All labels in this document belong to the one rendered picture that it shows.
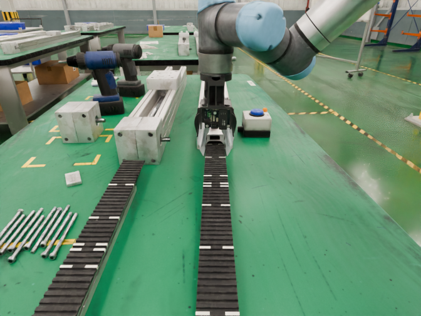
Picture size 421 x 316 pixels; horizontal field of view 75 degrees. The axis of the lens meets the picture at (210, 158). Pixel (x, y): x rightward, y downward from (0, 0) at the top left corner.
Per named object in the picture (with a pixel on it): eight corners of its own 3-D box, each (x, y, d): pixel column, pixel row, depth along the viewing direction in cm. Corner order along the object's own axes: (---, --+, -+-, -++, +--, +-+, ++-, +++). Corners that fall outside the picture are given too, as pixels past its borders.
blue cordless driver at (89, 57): (128, 113, 103) (118, 51, 93) (70, 119, 98) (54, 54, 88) (127, 108, 110) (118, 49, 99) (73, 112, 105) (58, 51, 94)
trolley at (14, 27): (37, 88, 454) (17, 19, 406) (1, 89, 445) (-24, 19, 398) (57, 75, 543) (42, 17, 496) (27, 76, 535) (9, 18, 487)
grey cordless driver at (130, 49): (141, 98, 122) (135, 44, 112) (100, 95, 125) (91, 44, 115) (148, 93, 128) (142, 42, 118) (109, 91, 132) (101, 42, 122)
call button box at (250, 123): (270, 137, 84) (272, 118, 81) (238, 137, 84) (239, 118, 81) (265, 127, 91) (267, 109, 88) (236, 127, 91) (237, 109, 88)
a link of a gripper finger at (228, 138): (227, 164, 68) (218, 130, 64) (225, 153, 73) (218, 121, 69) (239, 161, 68) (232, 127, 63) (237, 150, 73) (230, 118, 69)
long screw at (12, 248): (14, 252, 44) (12, 247, 43) (7, 252, 44) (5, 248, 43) (45, 210, 53) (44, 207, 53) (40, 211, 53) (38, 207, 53)
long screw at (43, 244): (46, 247, 45) (44, 243, 44) (40, 248, 45) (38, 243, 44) (71, 207, 54) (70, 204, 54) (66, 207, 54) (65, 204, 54)
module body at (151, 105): (164, 148, 77) (161, 120, 73) (128, 148, 77) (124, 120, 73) (187, 83, 148) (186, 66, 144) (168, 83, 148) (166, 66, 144)
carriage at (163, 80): (177, 97, 102) (176, 78, 99) (148, 97, 102) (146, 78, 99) (181, 86, 117) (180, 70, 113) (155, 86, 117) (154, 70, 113)
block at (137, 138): (168, 165, 69) (166, 129, 65) (119, 165, 69) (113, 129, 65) (173, 148, 77) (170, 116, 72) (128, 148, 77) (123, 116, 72)
